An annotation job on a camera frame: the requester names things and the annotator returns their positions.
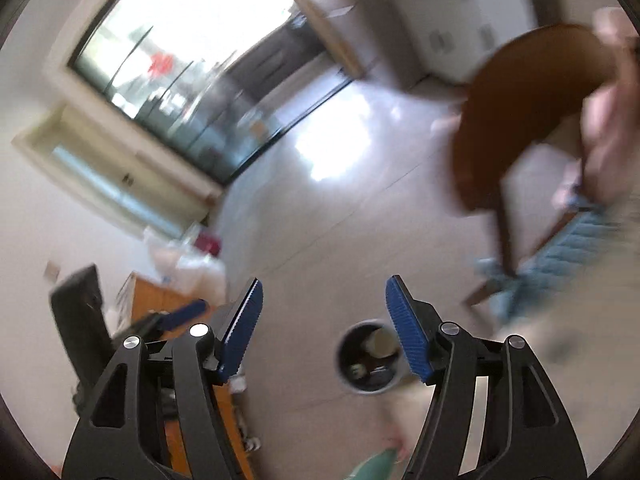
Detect green cloth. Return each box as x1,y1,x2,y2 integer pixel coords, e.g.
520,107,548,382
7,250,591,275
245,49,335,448
347,447,401,480

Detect black chair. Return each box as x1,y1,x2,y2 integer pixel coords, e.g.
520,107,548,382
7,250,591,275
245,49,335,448
49,264,115,407

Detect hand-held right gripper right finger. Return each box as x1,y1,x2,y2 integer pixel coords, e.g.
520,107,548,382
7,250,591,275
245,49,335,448
384,274,588,480

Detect large glass door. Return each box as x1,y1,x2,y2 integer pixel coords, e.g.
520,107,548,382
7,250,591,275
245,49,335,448
67,0,353,182

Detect cream low cabinet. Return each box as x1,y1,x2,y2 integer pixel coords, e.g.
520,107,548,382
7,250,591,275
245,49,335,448
12,102,224,242

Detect orange wooden cabinet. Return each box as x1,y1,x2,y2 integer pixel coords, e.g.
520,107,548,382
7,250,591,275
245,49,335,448
115,271,257,480

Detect white cabinet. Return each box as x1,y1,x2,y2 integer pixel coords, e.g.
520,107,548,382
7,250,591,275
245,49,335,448
375,0,542,86

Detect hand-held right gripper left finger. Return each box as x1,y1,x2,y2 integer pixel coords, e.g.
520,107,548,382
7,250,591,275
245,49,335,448
62,277,265,480

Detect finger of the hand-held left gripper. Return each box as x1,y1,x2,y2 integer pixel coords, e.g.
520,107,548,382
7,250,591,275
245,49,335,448
161,299,210,331

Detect dark brown wooden chair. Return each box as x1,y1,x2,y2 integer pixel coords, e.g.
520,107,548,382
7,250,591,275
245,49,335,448
450,24,626,281

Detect blue checked cloth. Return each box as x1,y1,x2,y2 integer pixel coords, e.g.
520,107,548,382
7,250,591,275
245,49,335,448
470,195,632,322

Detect white plastic bags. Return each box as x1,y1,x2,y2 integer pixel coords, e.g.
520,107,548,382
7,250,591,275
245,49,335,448
145,227,228,307

